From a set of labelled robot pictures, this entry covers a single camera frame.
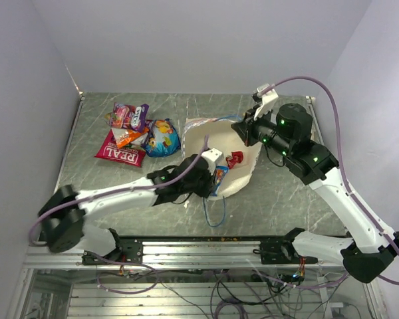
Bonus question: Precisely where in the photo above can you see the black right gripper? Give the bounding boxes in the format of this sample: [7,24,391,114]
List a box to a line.
[231,104,293,158]

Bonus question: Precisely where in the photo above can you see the blue M&M candy packet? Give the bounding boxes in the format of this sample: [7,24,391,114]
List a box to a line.
[210,165,229,197]

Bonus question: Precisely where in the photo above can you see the pink small candy packet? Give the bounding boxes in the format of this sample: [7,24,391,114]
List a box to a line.
[225,151,244,169]

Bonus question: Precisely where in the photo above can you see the blue checkered paper bag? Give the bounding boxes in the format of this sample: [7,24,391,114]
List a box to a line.
[181,113,263,229]

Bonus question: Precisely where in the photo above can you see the blue candy snack bag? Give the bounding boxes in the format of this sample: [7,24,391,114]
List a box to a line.
[142,118,181,158]

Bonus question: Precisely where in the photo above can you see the purple candy snack bag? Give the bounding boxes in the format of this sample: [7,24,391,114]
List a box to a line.
[132,120,155,148]

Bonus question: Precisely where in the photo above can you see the orange snack bag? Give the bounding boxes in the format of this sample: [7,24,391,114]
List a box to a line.
[111,128,144,148]

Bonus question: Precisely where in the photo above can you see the red REAL chips bag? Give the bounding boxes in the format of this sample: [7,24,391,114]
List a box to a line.
[94,130,146,167]

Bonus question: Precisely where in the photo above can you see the purple FOXS candy bag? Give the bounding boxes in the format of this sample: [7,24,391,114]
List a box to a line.
[104,103,149,132]

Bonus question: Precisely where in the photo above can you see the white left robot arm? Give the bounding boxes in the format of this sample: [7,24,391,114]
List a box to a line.
[38,149,222,264]

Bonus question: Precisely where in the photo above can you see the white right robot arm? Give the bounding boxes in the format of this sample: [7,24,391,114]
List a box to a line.
[231,104,399,283]

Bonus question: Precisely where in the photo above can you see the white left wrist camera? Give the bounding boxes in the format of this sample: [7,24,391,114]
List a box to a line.
[201,148,223,175]

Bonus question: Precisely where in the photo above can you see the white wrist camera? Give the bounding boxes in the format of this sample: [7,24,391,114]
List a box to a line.
[252,83,279,120]
[201,148,223,175]

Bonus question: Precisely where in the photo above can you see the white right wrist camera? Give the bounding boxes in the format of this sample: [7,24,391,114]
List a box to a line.
[252,83,279,120]

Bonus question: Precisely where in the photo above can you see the aluminium frame rail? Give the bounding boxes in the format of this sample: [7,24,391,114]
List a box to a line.
[23,241,373,270]

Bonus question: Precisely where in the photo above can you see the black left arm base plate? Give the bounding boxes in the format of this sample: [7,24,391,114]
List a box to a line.
[82,237,143,266]

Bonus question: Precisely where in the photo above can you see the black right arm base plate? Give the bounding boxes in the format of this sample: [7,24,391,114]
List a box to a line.
[253,237,318,265]

